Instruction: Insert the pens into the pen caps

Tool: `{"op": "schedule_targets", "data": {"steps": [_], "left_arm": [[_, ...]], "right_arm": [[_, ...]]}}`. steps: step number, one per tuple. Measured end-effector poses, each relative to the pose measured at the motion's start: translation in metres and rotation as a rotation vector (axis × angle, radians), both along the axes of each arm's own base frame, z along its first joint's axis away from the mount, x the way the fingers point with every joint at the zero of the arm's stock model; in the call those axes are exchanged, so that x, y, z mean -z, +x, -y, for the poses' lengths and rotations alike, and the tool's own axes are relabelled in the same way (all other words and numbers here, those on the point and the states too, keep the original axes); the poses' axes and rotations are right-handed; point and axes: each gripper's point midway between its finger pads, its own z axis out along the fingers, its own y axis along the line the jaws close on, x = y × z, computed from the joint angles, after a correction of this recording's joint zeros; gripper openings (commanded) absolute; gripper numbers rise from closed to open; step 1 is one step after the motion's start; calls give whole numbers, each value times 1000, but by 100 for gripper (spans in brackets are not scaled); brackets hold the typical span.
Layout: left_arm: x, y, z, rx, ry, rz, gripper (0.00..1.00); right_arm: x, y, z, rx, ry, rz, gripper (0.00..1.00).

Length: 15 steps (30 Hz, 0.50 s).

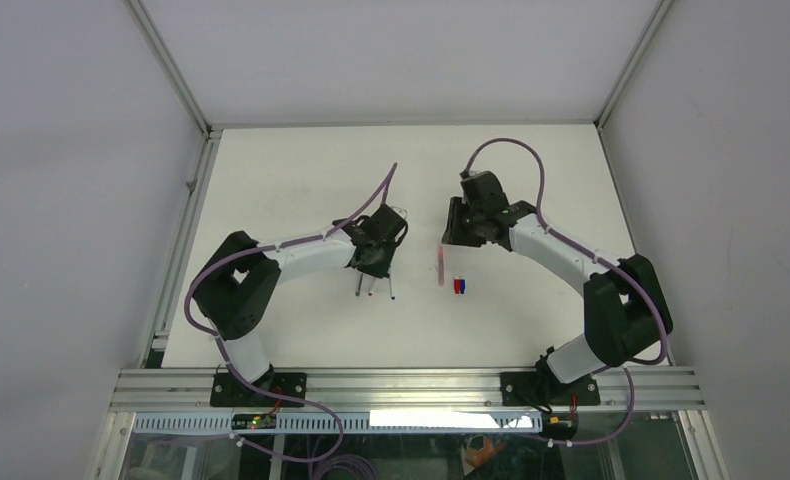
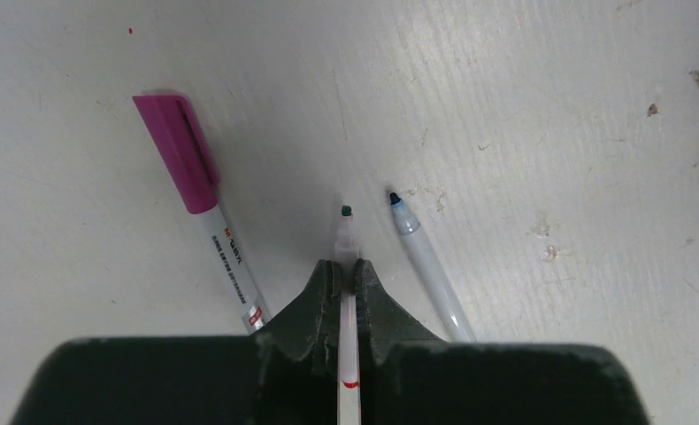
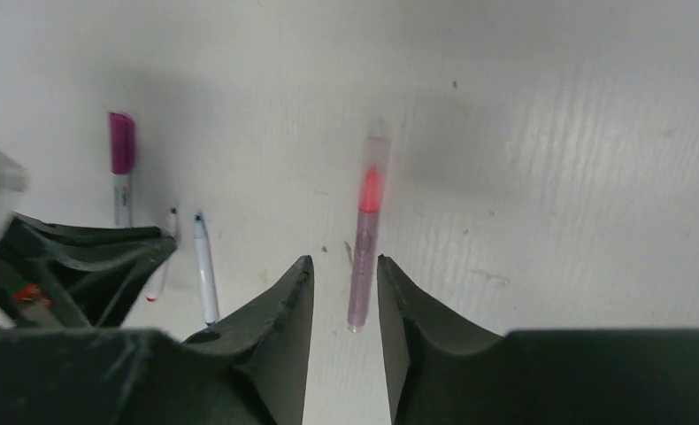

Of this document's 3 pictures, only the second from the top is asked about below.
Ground red white pen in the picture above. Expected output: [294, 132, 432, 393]
[334, 205, 361, 424]

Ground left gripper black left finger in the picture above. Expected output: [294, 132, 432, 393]
[253, 259, 341, 424]

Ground purple pen cap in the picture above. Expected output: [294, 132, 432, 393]
[133, 93, 219, 214]

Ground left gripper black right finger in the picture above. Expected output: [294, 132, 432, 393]
[354, 259, 442, 424]

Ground grey pen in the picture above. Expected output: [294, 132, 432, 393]
[187, 185, 271, 334]

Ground blue white pen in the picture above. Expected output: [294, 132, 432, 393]
[388, 191, 476, 343]

